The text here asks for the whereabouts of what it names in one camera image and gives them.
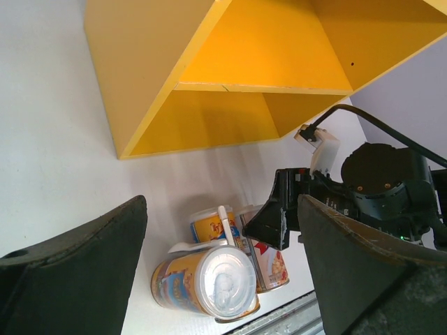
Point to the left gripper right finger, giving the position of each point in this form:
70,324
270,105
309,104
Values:
368,282

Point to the yellow wooden shelf cabinet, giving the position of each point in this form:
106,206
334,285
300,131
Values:
187,75

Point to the red white labelled can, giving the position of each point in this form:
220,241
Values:
269,265

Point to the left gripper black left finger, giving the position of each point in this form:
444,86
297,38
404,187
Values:
78,282

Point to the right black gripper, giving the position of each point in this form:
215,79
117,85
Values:
391,190

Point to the aluminium mounting rail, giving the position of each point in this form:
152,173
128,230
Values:
300,316

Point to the white lidded yellow can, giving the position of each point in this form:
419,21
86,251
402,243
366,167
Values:
219,282

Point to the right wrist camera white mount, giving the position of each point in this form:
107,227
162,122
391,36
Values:
321,144

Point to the orange can with spoon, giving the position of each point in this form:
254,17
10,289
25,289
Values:
207,226

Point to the white plastic spoon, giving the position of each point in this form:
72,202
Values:
186,247

